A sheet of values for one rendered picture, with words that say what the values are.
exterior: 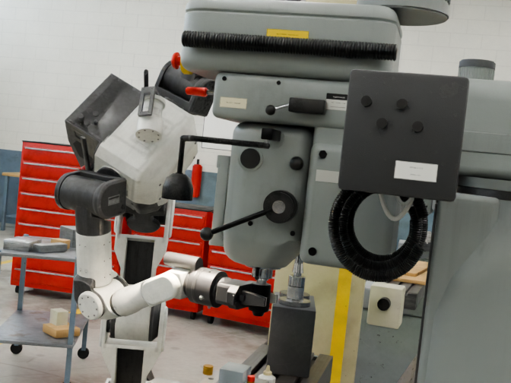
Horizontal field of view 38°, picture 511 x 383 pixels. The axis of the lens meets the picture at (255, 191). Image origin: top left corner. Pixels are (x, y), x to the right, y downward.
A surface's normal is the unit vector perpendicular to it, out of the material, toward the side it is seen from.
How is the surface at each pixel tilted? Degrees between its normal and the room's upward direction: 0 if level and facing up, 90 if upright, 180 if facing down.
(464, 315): 90
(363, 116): 90
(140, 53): 90
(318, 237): 90
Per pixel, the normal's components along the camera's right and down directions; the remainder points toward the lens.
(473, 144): -0.25, 0.03
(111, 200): 0.88, 0.18
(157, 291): -0.50, 0.19
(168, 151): 0.68, 0.03
